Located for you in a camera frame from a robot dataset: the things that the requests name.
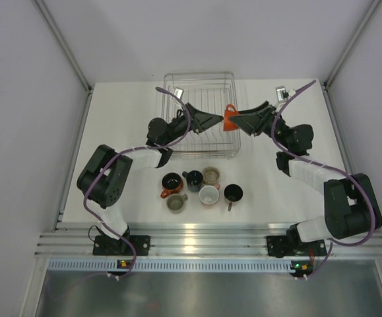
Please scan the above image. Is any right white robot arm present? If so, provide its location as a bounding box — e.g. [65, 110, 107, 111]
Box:
[224, 102, 382, 255]

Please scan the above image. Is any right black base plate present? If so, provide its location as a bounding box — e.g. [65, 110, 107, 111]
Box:
[266, 235, 327, 258]

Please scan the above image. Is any aluminium rail frame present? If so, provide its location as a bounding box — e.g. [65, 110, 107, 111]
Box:
[34, 221, 382, 262]

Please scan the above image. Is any metal wire dish rack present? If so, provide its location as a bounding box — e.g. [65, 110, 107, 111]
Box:
[163, 71, 240, 159]

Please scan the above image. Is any black cup brown handle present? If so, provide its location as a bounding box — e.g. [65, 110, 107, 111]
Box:
[224, 184, 243, 212]

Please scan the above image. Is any beige speckled cup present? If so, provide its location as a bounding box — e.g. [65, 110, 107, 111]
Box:
[202, 166, 221, 186]

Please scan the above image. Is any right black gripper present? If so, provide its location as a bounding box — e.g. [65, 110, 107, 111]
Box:
[229, 101, 291, 151]

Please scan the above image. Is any grey-green cup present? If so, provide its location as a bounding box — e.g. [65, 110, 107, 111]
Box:
[166, 194, 188, 214]

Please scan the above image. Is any dark blue cup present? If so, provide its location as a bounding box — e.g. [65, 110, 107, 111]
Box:
[181, 170, 204, 193]

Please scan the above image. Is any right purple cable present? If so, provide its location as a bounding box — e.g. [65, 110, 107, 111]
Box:
[271, 79, 376, 278]

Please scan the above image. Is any small orange cup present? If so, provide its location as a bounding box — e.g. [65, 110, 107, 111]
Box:
[223, 104, 239, 132]

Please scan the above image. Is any slotted cable duct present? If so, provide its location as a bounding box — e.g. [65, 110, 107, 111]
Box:
[48, 258, 299, 273]

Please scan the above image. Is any purple cable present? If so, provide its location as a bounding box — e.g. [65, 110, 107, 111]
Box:
[83, 87, 191, 278]
[271, 79, 376, 278]

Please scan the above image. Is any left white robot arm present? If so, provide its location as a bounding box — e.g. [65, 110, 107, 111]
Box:
[77, 103, 224, 255]

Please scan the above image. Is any orange cup black interior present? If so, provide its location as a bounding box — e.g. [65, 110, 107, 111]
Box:
[160, 172, 183, 199]

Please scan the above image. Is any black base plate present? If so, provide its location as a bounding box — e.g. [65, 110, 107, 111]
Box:
[266, 235, 327, 258]
[92, 235, 150, 256]

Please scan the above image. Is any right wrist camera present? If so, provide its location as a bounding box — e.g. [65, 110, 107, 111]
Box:
[276, 86, 289, 102]

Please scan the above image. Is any pink cup white interior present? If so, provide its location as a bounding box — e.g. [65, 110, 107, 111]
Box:
[199, 184, 220, 208]

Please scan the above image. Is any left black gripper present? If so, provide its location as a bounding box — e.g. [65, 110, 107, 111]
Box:
[162, 102, 222, 146]

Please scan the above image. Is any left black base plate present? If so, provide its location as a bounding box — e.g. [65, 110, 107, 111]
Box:
[92, 235, 150, 256]

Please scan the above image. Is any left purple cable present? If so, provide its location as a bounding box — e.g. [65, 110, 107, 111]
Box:
[83, 87, 191, 278]

